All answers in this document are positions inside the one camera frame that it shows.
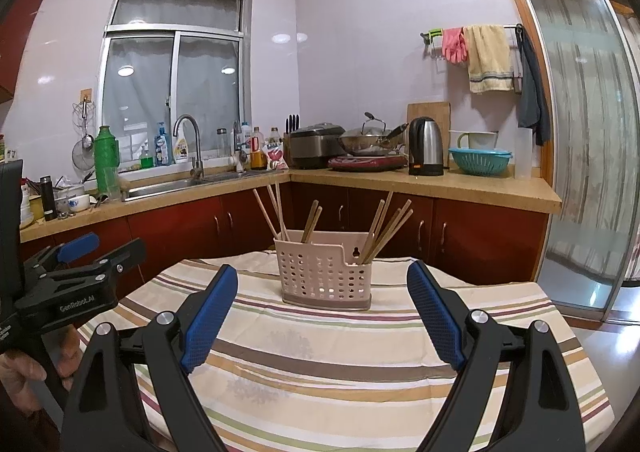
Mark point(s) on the white bottle with blue cap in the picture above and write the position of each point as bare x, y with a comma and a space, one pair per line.
246, 135

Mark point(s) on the grey rice cooker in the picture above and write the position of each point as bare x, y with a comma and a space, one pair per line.
315, 147

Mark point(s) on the steel sink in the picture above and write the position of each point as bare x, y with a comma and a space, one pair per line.
165, 188

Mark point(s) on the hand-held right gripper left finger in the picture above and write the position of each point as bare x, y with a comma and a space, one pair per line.
210, 317

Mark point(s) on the striped tablecloth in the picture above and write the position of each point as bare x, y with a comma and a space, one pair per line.
325, 357

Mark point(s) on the small green detergent bottle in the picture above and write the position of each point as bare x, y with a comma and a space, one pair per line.
146, 161

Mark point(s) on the metal towel rail rack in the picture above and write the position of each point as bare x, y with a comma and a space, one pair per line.
431, 36

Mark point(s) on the steel electric kettle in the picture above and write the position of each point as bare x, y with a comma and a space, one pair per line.
426, 147

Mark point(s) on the steel wok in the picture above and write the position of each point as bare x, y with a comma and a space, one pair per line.
370, 145

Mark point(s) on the knife block with black knives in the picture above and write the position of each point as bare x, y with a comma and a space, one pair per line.
291, 125

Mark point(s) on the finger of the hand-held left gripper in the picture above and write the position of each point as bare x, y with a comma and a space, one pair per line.
77, 244
117, 257

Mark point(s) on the sliding glass door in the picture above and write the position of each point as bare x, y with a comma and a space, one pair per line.
575, 132

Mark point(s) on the hanging metal strainer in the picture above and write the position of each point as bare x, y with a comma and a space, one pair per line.
82, 160

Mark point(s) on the clear glass jar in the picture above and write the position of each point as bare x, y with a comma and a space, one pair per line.
221, 145

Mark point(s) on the striped curtain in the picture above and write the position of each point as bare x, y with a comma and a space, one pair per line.
625, 157

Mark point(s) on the green plastic thermos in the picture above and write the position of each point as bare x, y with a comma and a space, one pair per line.
106, 162

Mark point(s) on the glass wok lid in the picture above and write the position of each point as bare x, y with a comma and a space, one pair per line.
367, 130

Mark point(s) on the blue and white porcelain bowl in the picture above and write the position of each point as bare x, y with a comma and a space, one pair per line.
75, 203

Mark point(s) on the steel kitchen faucet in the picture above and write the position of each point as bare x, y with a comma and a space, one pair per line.
197, 152

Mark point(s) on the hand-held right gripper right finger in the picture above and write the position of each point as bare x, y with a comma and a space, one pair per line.
435, 312

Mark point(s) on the translucent plastic pitcher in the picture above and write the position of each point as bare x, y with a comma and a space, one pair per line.
523, 157

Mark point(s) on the pink perforated utensil holder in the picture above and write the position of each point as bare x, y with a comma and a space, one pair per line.
320, 246

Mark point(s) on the pink rubber gloves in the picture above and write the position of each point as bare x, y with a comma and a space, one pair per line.
454, 47

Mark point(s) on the red snack bag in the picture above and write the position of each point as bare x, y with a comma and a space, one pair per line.
276, 157

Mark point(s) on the dark grey cloth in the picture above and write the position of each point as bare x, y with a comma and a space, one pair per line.
532, 102

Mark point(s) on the wooden cutting board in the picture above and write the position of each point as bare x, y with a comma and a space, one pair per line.
430, 110

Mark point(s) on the black flask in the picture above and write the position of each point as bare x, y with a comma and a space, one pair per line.
47, 199

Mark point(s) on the teal plastic colander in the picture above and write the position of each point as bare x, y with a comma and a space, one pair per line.
480, 163

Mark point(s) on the bunch of wooden chopsticks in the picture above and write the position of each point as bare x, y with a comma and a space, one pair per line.
311, 222

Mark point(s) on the person's left hand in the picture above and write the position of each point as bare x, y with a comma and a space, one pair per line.
20, 377

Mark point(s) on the yellow towel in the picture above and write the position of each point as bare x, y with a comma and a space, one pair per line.
490, 62

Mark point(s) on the red induction cooker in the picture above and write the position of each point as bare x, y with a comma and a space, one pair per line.
365, 163

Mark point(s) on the white spray bottle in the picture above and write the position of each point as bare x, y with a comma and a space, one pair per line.
181, 150

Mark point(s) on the blue dish soap bottle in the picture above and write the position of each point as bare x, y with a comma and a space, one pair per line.
161, 150

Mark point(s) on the red base cabinets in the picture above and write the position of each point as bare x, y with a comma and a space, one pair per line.
475, 237

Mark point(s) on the sliding kitchen window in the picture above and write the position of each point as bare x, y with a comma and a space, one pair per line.
210, 82

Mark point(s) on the beige kitchen countertop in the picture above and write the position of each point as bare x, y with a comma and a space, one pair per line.
450, 184

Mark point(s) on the amber oil bottle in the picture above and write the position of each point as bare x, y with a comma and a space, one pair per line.
258, 157

